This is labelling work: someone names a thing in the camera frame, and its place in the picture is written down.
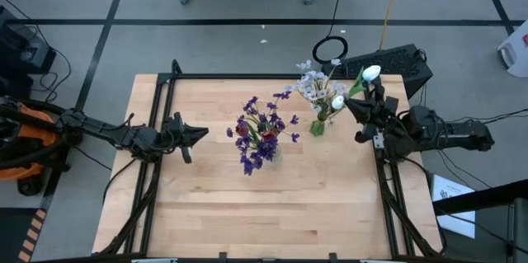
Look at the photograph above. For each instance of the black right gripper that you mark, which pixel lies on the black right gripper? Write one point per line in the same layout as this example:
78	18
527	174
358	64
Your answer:
385	110

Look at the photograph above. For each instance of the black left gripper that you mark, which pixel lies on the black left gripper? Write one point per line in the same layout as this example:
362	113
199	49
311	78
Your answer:
177	131

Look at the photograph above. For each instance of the white artificial tulip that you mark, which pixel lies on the white artificial tulip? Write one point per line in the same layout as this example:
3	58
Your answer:
337	102
371	72

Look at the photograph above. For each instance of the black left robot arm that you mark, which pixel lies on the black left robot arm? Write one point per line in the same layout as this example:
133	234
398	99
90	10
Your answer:
123	135

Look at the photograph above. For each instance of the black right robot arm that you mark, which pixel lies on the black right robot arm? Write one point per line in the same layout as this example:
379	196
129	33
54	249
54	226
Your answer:
453	135

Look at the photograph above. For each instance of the green glass vase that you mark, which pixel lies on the green glass vase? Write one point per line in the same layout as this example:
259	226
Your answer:
317	128

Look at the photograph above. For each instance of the clear glass vase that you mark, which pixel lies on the clear glass vase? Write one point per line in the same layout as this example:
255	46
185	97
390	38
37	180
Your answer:
278	158

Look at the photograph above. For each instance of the black perforated computer case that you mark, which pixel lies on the black perforated computer case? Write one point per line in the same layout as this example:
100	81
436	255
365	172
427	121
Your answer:
396	61

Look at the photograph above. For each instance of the white printed paper sheet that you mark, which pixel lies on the white printed paper sheet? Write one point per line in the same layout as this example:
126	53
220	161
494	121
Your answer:
453	222

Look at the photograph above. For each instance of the orange and black machine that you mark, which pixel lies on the orange and black machine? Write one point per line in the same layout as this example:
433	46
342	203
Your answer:
29	131

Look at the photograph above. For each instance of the white plastic container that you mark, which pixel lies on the white plastic container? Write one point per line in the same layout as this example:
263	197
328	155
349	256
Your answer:
517	53

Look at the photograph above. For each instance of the black equipment box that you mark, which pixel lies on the black equipment box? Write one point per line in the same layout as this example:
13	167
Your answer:
20	44

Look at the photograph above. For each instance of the black aluminium table frame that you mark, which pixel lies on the black aluminium table frame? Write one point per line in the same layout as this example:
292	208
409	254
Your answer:
268	76

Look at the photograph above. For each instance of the black metal rail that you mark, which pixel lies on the black metal rail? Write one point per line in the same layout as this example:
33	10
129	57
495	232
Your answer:
482	197

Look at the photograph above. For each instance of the grey metal post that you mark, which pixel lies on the grey metal post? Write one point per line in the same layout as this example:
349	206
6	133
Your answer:
520	230

